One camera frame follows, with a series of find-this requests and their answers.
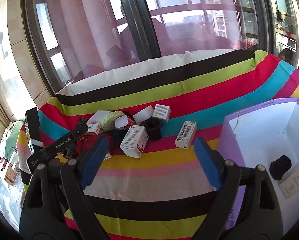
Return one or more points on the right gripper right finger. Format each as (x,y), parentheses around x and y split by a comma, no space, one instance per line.
(223,177)

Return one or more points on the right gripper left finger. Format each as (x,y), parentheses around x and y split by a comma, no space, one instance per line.
(76,175)

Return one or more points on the orange white long box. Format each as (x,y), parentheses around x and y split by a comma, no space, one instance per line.
(107,156)

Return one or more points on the round green sponge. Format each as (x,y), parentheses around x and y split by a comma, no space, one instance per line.
(108,122)

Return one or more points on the white box with barcode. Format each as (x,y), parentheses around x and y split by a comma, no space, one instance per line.
(186,135)

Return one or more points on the white box red label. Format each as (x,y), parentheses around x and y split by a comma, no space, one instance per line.
(134,141)

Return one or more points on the red knitted cloth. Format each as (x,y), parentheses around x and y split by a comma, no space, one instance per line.
(86,142)

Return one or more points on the white box with QR code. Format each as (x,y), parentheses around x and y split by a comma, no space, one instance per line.
(94,129)

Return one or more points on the small black box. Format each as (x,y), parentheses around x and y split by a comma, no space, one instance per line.
(81,121)

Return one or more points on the flat white box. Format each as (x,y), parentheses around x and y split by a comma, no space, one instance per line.
(97,117)

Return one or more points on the black cloth in box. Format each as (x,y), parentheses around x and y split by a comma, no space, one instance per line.
(279,167)

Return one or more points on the black knitted cloth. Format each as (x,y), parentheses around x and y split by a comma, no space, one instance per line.
(118,135)

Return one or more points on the purple cardboard box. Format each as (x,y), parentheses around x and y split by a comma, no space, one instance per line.
(260,135)

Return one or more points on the red white small box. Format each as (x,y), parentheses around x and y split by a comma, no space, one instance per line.
(124,122)

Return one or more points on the white card in box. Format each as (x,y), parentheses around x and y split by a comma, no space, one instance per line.
(290,186)

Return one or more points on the dark brown knitted cloth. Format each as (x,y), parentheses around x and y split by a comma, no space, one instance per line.
(153,128)

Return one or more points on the white foam block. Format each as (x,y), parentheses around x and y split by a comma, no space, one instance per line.
(143,115)

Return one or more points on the white box dotted grid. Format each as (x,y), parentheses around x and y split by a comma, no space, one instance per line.
(162,113)

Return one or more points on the striped colourful tablecloth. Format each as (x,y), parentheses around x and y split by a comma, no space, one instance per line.
(171,148)

